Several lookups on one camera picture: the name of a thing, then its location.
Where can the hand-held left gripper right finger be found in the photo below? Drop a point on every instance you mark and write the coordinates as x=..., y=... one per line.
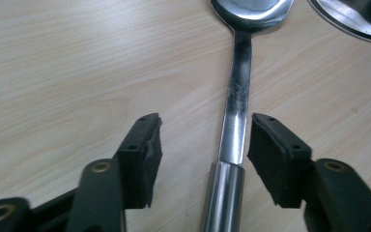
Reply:
x=278, y=167

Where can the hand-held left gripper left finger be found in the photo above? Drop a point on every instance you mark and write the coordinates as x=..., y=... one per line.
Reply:
x=138, y=167

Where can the stainless steel serving spoon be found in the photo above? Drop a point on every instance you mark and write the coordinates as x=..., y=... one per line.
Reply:
x=238, y=106

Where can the stainless steel bowl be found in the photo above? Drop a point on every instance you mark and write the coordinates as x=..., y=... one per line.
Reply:
x=354, y=17

